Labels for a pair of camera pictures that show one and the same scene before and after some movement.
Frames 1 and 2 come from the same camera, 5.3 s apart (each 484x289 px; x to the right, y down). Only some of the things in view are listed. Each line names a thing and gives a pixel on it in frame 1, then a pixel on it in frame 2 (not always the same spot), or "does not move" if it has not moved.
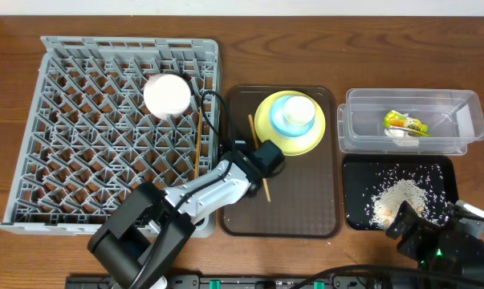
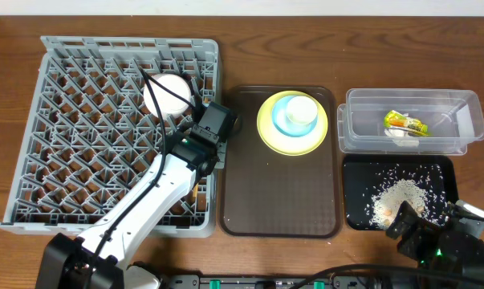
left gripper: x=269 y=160 to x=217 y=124
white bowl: x=166 y=95 does not move
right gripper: x=422 y=231 does not move
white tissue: x=400 y=138 does not move
